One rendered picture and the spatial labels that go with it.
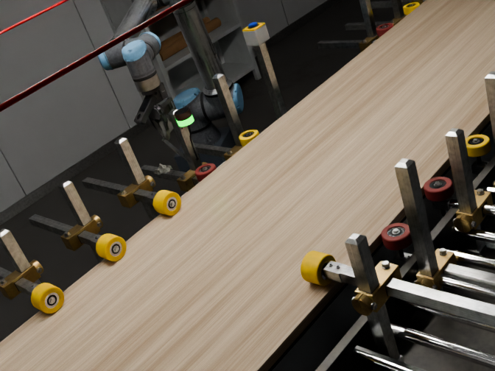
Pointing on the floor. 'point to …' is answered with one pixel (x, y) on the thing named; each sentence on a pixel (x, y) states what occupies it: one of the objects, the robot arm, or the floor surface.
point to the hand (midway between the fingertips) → (165, 138)
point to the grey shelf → (219, 35)
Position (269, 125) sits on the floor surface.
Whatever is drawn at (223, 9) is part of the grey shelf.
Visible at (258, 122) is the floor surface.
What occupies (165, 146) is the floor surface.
